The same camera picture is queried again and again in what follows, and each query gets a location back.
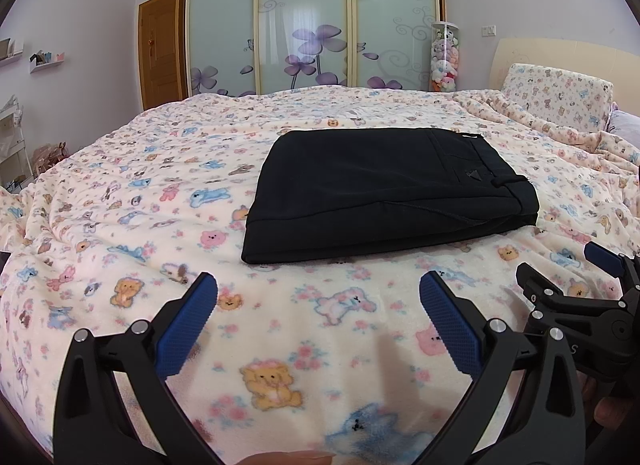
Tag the pink bags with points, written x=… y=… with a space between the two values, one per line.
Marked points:
x=50 y=157

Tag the cream bed headboard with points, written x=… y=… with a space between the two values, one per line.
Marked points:
x=550 y=55

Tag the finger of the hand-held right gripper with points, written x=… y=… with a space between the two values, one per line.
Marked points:
x=605 y=257
x=565 y=302

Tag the printed bear pillow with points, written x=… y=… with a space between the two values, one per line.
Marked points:
x=555 y=95

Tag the floral glass sliding wardrobe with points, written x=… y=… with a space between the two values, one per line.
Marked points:
x=220 y=20

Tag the beige pouch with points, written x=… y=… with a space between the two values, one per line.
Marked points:
x=5 y=47

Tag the person's right hand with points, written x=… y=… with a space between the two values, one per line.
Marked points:
x=620 y=412

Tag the printed bear blanket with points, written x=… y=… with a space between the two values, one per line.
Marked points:
x=150 y=170

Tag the white wall switch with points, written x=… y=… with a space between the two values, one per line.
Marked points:
x=489 y=30

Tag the white wall shelf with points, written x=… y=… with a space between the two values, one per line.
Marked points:
x=47 y=65
x=15 y=55

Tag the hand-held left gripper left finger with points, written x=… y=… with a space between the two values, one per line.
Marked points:
x=187 y=325

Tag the wooden door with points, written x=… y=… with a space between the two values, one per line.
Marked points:
x=160 y=55

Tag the lilac pillow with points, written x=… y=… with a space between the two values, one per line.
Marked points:
x=625 y=122

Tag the white storage rack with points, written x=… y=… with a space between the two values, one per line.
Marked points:
x=12 y=145

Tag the black pants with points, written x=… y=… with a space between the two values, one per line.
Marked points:
x=375 y=195

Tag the person's left hand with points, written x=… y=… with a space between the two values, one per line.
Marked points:
x=290 y=460

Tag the clear tube of plush toys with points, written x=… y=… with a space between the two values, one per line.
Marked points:
x=445 y=65

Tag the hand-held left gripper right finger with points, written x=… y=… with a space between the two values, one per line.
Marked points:
x=450 y=325

